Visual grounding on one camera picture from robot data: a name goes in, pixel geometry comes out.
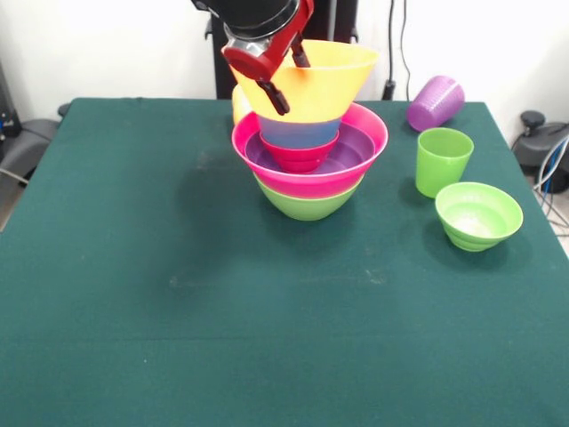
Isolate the yellow cup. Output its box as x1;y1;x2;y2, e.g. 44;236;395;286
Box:
230;84;254;126

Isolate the small red bowl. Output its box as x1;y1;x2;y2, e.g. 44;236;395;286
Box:
260;131;341;174

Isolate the green cup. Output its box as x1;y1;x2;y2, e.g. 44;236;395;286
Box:
414;127;475;200

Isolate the small blue bowl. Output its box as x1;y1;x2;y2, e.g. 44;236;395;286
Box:
258;114;343;149

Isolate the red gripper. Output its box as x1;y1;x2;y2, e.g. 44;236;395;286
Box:
221;0;315;117

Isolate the dark green tablecloth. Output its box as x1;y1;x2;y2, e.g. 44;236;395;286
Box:
0;96;569;427

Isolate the large pink bowl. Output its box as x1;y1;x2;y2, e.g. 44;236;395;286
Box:
230;102;390;199

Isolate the purple bowl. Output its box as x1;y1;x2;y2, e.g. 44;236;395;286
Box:
243;124;378;175

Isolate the small green bowl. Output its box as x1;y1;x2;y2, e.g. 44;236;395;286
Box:
435;181;525;253

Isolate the large orange bowl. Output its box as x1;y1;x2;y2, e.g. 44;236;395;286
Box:
230;39;381;124

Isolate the black robot column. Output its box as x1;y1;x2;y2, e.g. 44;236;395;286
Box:
204;0;360;101

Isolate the medium green bowl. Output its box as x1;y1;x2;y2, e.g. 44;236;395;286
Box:
252;171;366;222

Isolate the black wall cable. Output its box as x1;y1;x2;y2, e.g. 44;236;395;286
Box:
399;0;413;101
387;0;397;84

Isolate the purple cup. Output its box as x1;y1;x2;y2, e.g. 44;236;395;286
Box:
405;74;467;133

